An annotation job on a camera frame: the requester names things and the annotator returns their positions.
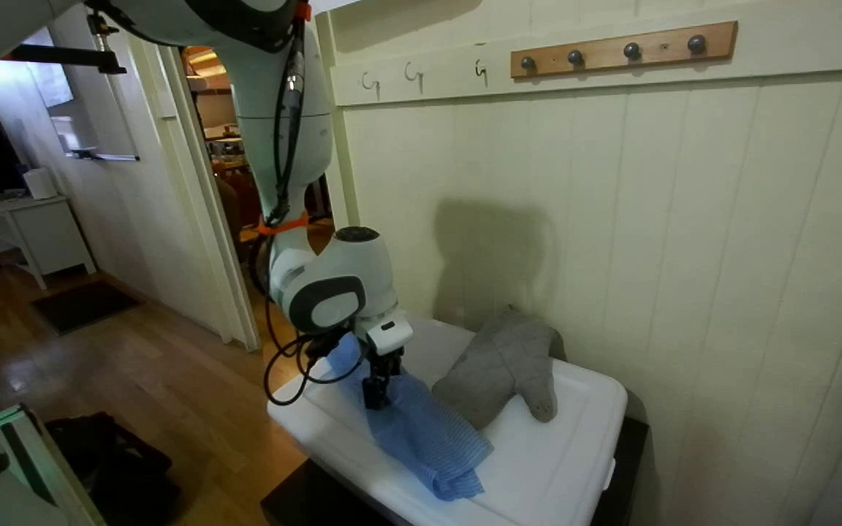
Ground Franka gripper body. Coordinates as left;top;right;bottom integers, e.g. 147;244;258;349
364;314;418;363

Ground blue cloth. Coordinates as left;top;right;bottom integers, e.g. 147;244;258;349
318;330;495;507

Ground grey oven mitt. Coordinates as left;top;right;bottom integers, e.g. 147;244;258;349
429;305;567;432

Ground brown wooden counter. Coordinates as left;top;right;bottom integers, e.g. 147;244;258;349
212;154;267;241

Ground white door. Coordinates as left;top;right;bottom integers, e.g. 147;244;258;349
133;42;263;350

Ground black bag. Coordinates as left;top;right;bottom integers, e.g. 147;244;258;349
45;409;184;526

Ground dark floor mat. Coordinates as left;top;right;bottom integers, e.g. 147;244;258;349
29;277;141;339

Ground wooden peg rack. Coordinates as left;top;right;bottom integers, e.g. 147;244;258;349
510;19;741;84

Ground white side table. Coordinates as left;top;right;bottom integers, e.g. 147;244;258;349
0;189;100;292

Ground small white box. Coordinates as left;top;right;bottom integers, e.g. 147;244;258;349
21;168;62;203

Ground small wire wall hook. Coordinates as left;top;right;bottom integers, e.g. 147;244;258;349
361;68;385;102
402;59;429;96
472;42;495;90

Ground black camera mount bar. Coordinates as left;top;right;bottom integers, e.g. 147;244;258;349
0;42;130;76

